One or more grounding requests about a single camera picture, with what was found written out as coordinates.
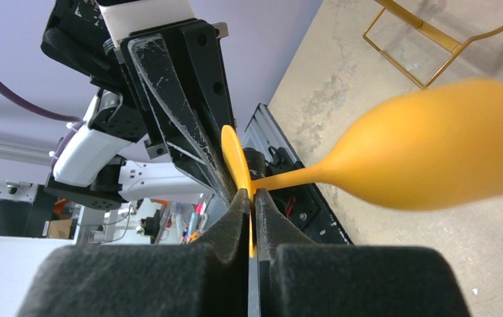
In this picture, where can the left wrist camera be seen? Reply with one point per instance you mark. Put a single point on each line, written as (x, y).
(124, 17)

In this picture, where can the gold wire glass rack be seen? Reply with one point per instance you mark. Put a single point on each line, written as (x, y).
(445, 41)

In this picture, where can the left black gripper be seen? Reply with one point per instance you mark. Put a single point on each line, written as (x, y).
(176, 77)

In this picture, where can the yellow wine glass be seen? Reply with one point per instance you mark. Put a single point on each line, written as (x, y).
(425, 150)

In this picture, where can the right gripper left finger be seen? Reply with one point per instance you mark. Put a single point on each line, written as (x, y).
(208, 277)

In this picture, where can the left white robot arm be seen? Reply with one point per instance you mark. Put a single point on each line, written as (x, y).
(103, 163)

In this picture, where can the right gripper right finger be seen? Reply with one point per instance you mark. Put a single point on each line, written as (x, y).
(298, 277)

